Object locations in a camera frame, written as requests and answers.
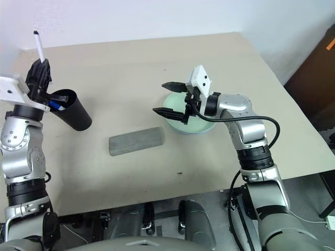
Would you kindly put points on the light green plate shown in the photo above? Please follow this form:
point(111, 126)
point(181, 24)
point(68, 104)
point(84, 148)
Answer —
point(172, 102)

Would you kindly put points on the black table frame bar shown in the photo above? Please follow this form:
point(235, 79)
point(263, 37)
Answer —
point(246, 227)

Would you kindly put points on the white marker with black cap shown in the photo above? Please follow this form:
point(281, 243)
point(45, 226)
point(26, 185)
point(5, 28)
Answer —
point(39, 47)

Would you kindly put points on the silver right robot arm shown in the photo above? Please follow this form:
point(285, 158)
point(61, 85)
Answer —
point(235, 104)

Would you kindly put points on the black tapered pen cup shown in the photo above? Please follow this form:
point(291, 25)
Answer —
point(76, 115)

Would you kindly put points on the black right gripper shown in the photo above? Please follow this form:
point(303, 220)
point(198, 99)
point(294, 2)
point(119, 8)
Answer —
point(192, 104)

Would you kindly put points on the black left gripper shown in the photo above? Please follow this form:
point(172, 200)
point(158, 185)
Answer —
point(39, 94)

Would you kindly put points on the brown wooden cabinet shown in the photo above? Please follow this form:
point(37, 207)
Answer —
point(314, 83)

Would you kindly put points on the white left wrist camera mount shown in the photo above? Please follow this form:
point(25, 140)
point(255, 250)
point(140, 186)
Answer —
point(10, 89)

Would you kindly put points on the white power strip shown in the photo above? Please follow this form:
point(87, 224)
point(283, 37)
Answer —
point(330, 223)

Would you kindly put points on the orange tape strip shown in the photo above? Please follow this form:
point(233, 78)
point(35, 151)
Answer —
point(331, 45)

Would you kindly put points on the grey rounded robot shell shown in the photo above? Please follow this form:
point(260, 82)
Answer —
point(131, 221)
point(199, 225)

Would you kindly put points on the grey robot torso top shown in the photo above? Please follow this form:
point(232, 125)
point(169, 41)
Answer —
point(136, 244)

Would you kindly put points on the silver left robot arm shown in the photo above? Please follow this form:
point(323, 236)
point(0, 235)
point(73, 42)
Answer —
point(18, 136)

